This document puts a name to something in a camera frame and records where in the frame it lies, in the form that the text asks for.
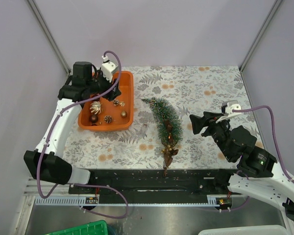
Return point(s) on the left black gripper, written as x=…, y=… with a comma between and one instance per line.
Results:
x=112, y=94

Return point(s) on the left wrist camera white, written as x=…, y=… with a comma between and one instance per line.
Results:
x=108, y=68

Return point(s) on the white slotted cable duct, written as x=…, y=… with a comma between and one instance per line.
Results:
x=97, y=201

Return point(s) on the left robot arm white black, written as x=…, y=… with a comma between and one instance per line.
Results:
x=46, y=162

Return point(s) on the gold striped bauble ornament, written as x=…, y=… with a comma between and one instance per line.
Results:
x=95, y=108

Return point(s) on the floral patterned table mat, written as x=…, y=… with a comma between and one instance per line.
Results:
x=190, y=90

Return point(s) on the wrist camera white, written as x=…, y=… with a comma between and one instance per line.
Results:
x=108, y=68
x=229, y=109

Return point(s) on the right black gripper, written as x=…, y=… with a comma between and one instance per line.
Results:
x=198, y=122

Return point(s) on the orange plastic bin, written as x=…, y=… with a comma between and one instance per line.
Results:
x=126, y=86

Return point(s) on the small gold ornament cluster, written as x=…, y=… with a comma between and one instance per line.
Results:
x=120, y=105

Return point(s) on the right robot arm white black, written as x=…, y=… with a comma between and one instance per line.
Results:
x=264, y=176

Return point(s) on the small green christmas tree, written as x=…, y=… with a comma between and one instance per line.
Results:
x=162, y=110

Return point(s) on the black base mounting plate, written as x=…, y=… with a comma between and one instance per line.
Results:
x=149, y=185

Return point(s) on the white plastic container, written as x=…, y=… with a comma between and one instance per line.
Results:
x=248, y=230

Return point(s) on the frosted pine cone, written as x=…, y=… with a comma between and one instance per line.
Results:
x=108, y=119

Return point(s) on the green plastic crate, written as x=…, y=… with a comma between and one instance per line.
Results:
x=93, y=228

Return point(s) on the brown leaf decoration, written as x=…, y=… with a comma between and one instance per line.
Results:
x=169, y=150

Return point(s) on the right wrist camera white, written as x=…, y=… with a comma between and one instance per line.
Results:
x=229, y=109

